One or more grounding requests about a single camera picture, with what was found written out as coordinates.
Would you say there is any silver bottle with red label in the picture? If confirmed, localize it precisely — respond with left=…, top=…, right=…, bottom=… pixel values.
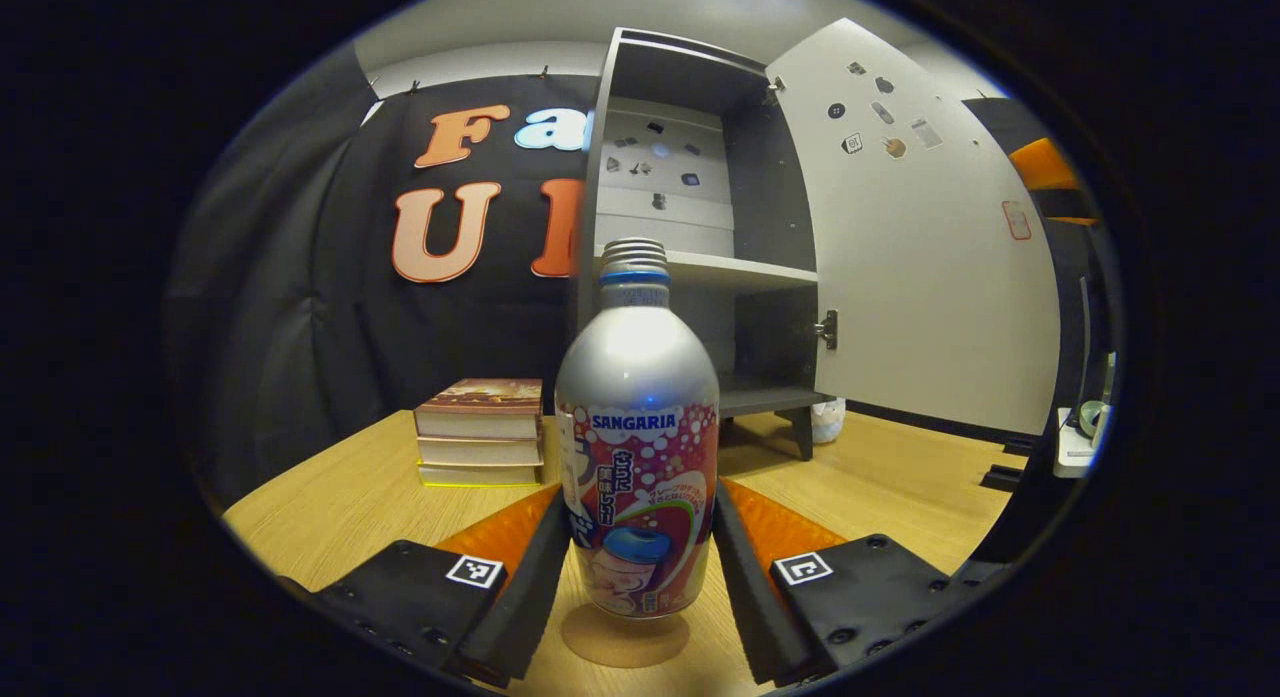
left=554, top=237, right=721, bottom=620

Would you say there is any white cabinet door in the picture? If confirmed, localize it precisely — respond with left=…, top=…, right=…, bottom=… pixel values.
left=765, top=17, right=1063, bottom=438

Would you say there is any brown round coaster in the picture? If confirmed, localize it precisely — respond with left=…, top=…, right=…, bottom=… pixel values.
left=560, top=599, right=691, bottom=670

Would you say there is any book with pale pages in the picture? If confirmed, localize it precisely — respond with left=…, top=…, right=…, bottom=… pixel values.
left=415, top=434, right=546, bottom=468

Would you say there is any brown cover book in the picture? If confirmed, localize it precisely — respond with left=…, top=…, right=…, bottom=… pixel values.
left=413, top=378, right=546, bottom=441

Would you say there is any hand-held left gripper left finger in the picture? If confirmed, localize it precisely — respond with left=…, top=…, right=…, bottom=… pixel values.
left=285, top=482, right=573, bottom=690

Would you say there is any yellow cover book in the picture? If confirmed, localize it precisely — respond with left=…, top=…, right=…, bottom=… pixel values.
left=417, top=461, right=546, bottom=489

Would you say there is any black backdrop cloth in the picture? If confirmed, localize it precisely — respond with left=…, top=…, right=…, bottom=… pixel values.
left=165, top=42, right=1116, bottom=508

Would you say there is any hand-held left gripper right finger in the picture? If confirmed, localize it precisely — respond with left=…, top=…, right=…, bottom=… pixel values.
left=712, top=477, right=1011, bottom=688

